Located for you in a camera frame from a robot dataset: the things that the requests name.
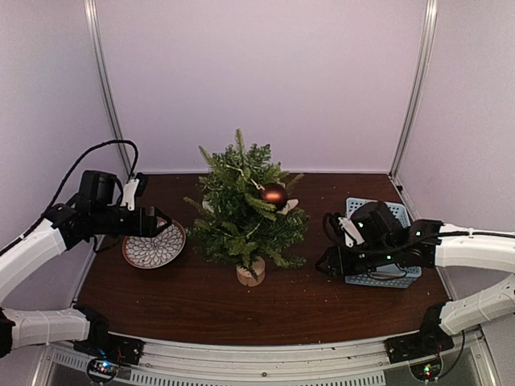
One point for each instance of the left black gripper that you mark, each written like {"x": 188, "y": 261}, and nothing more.
{"x": 147, "y": 228}

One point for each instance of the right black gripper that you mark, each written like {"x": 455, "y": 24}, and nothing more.
{"x": 338, "y": 265}

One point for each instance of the beige bow ornament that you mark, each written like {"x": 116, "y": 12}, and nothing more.
{"x": 290, "y": 205}

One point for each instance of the red bauble ornament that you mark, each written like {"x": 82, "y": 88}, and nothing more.
{"x": 272, "y": 193}

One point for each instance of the small green christmas tree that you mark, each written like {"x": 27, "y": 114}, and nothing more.
{"x": 235, "y": 228}

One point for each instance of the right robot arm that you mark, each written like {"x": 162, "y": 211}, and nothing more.
{"x": 373, "y": 237}

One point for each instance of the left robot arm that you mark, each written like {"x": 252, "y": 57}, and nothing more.
{"x": 90, "y": 212}

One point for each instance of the patterned ceramic plate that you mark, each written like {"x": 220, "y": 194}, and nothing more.
{"x": 155, "y": 252}

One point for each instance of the light blue plastic basket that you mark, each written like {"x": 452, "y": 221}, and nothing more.
{"x": 390, "y": 276}

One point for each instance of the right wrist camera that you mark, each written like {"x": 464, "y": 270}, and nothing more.
{"x": 349, "y": 232}

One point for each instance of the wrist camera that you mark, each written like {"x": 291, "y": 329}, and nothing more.
{"x": 133, "y": 189}
{"x": 349, "y": 232}

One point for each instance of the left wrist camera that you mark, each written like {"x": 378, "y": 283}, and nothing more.
{"x": 133, "y": 189}

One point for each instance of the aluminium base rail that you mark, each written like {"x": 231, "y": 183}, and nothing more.
{"x": 355, "y": 362}

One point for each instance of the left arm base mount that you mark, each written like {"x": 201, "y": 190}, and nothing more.
{"x": 105, "y": 345}

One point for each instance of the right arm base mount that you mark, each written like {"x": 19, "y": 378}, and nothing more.
{"x": 429, "y": 340}

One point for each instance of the left aluminium corner post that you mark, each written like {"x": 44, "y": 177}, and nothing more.
{"x": 93, "y": 25}

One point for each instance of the aluminium corner post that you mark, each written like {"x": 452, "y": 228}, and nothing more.
{"x": 93, "y": 25}
{"x": 424, "y": 57}

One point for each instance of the right aluminium corner post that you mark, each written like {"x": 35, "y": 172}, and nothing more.
{"x": 424, "y": 57}

